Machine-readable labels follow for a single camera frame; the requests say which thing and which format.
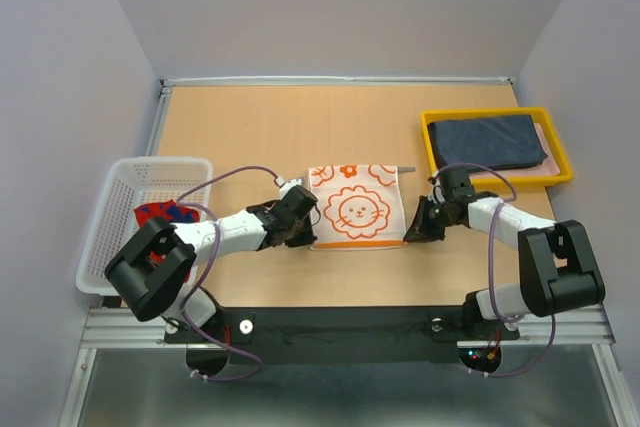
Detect aluminium front rail frame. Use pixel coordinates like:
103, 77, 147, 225
80, 306, 616, 349

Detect yellow plastic tray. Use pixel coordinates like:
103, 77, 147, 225
420, 107, 573, 191

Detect white plastic basket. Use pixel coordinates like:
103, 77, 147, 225
76, 156, 213, 297

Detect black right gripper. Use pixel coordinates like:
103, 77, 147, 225
402, 194, 458, 242

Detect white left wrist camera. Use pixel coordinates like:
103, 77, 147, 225
274, 176, 305, 197

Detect dark blue-grey towel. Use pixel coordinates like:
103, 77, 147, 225
427, 115, 547, 170

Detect aluminium rail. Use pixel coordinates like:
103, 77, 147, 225
145, 86, 173, 156
161, 75, 513, 88

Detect aluminium left side rail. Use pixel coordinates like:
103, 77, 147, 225
145, 86, 173, 156

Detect aluminium back rail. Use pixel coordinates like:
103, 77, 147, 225
161, 75, 513, 88

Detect orange white patterned towel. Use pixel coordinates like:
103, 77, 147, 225
307, 164, 414, 251

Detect red patterned towel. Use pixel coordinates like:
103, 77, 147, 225
131, 200, 200, 276

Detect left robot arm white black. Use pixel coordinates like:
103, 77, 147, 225
105, 185, 318, 341

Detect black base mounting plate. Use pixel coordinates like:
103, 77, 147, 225
165, 306, 519, 379

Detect pink folded towel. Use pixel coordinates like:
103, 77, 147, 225
464, 116, 560, 179

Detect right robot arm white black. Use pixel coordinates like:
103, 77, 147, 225
403, 163, 606, 337

